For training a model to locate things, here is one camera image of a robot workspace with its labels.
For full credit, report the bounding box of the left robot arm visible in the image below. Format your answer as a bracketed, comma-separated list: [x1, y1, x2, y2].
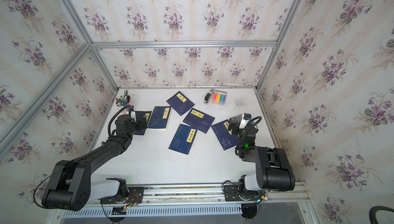
[42, 114, 147, 211]

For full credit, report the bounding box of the grey striped cleaning cloth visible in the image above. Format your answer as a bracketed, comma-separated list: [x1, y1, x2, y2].
[229, 114, 244, 127]

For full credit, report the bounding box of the grey black stapler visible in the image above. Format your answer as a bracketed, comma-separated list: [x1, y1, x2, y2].
[204, 89, 215, 104]

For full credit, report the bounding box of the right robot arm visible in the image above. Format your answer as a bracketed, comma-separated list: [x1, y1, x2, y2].
[228, 120, 296, 193]

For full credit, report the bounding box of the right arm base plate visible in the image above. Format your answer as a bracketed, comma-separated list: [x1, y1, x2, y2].
[222, 183, 265, 202]

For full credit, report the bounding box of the aluminium rail frame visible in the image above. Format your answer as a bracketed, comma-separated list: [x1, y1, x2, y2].
[46, 183, 319, 224]

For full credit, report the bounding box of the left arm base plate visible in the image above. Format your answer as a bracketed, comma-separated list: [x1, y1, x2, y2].
[100, 187, 145, 205]

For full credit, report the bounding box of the clear box of highlighters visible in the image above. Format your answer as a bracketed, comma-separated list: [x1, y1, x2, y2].
[212, 90, 227, 106]

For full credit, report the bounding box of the blue book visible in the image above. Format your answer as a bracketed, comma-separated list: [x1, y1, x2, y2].
[135, 111, 152, 136]
[211, 119, 239, 151]
[183, 108, 215, 134]
[147, 106, 171, 130]
[168, 124, 198, 155]
[167, 91, 195, 116]

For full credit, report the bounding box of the pink pen cup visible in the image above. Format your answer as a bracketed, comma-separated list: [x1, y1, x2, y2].
[116, 90, 130, 107]

